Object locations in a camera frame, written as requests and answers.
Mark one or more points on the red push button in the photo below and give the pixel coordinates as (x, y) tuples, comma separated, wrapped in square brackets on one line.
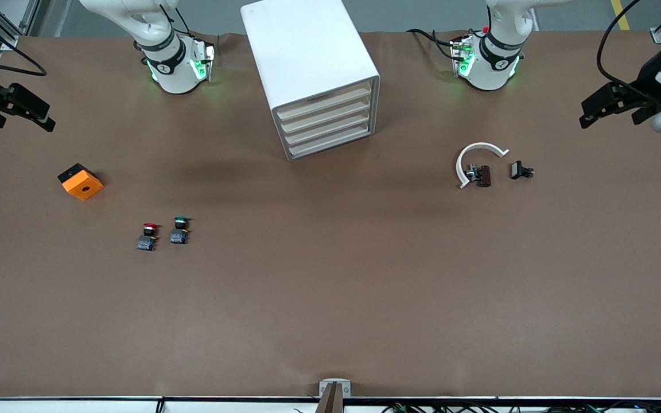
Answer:
[(147, 240)]

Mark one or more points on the grey metal bracket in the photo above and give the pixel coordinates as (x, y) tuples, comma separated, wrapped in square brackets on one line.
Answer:
[(345, 388)]

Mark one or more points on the small black clip part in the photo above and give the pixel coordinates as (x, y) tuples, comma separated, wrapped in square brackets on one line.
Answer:
[(517, 170)]

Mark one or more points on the brown paper table cover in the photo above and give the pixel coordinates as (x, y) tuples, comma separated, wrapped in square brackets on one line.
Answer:
[(330, 287)]

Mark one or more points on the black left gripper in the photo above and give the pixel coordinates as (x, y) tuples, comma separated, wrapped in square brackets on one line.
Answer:
[(648, 75)]

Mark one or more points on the dark brown connector block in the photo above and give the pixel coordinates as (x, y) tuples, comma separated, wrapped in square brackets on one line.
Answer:
[(481, 175)]

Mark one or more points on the orange button box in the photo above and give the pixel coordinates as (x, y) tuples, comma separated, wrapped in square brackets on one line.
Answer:
[(82, 184)]

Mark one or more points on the white table edge rail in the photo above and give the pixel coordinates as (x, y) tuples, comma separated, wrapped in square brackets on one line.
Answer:
[(78, 406)]

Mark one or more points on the brown post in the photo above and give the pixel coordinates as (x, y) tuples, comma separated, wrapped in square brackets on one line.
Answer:
[(330, 401)]

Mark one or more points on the green push button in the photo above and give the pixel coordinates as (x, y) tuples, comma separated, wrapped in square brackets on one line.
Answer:
[(179, 232)]

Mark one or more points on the white curved plastic part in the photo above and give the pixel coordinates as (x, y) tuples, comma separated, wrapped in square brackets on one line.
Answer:
[(461, 160)]

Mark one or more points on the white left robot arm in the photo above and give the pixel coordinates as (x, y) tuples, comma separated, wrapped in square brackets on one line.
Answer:
[(488, 71)]

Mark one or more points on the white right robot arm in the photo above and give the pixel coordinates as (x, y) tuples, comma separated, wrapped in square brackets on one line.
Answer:
[(170, 77)]

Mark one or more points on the base panel with green light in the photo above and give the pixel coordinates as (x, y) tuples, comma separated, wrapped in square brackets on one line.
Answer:
[(201, 60)]

